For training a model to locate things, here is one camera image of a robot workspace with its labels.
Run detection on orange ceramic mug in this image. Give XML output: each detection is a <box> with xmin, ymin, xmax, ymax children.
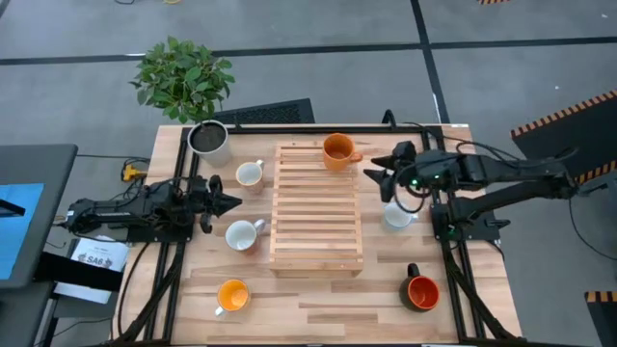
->
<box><xmin>321</xmin><ymin>132</ymin><xmax>364</xmax><ymax>173</ymax></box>

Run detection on green leafy potted plant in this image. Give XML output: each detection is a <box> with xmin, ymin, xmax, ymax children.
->
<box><xmin>128</xmin><ymin>36</ymin><xmax>236</xmax><ymax>125</ymax></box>

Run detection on yellow power plug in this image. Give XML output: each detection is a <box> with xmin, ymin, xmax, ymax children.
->
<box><xmin>121</xmin><ymin>163</ymin><xmax>146</xmax><ymax>183</ymax></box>

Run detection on black side desk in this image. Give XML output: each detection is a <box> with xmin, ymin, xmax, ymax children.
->
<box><xmin>0</xmin><ymin>143</ymin><xmax>79</xmax><ymax>290</ymax></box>

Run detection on black floor cable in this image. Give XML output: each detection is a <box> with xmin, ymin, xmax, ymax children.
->
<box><xmin>567</xmin><ymin>197</ymin><xmax>617</xmax><ymax>264</ymax></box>

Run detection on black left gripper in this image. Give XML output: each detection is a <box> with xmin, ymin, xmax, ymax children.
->
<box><xmin>190</xmin><ymin>173</ymin><xmax>243</xmax><ymax>235</ymax></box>

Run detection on white plain paper sheet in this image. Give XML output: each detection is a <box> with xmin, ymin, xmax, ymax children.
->
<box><xmin>52</xmin><ymin>281</ymin><xmax>115</xmax><ymax>306</ymax></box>

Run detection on pale blue mug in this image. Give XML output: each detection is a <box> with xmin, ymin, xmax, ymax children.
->
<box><xmin>383</xmin><ymin>200</ymin><xmax>419</xmax><ymax>231</ymax></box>

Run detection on white mug silver handle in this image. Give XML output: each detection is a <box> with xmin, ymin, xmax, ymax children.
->
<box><xmin>225</xmin><ymin>218</ymin><xmax>267</xmax><ymax>255</ymax></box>

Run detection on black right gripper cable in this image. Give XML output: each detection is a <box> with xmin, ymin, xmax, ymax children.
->
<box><xmin>392</xmin><ymin>177</ymin><xmax>430</xmax><ymax>215</ymax></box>

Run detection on white mug orange inside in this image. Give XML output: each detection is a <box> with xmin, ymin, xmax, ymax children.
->
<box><xmin>214</xmin><ymin>279</ymin><xmax>252</xmax><ymax>318</ymax></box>

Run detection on white printed paper sheet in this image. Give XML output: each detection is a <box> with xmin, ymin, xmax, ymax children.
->
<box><xmin>69</xmin><ymin>235</ymin><xmax>131</xmax><ymax>272</ymax></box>

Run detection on white round plant pot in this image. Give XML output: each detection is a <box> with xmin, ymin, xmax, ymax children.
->
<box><xmin>186</xmin><ymin>119</ymin><xmax>232</xmax><ymax>169</ymax></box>

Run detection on black block hazard stripes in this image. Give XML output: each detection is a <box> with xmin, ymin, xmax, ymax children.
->
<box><xmin>584</xmin><ymin>290</ymin><xmax>617</xmax><ymax>347</ymax></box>

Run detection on black mug orange inside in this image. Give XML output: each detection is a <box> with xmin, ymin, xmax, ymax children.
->
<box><xmin>398</xmin><ymin>262</ymin><xmax>442</xmax><ymax>313</ymax></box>

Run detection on wooden slatted rack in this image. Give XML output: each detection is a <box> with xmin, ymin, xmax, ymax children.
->
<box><xmin>268</xmin><ymin>143</ymin><xmax>364</xmax><ymax>279</ymax></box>

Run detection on blue flat panel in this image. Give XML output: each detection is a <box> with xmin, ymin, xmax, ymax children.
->
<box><xmin>0</xmin><ymin>182</ymin><xmax>45</xmax><ymax>281</ymax></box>

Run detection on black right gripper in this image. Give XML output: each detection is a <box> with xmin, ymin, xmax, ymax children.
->
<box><xmin>362</xmin><ymin>141</ymin><xmax>443</xmax><ymax>203</ymax></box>

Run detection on black perforated floor mat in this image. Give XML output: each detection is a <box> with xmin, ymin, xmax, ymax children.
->
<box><xmin>211</xmin><ymin>97</ymin><xmax>316</xmax><ymax>125</ymax></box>

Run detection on black ramp hazard stripes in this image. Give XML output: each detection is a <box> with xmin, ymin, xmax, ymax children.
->
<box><xmin>510</xmin><ymin>89</ymin><xmax>617</xmax><ymax>187</ymax></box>

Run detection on tan mug white inside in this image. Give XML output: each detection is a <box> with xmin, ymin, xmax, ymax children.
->
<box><xmin>234</xmin><ymin>159</ymin><xmax>266</xmax><ymax>196</ymax></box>

